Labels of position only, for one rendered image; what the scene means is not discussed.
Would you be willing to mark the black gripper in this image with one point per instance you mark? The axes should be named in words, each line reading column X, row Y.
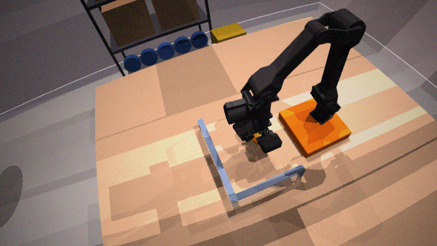
column 268, row 141

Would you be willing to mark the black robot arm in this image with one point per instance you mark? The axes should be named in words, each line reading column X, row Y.
column 345, row 30

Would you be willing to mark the clear l-shaped low wall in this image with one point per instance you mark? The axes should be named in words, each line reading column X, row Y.
column 226, row 181

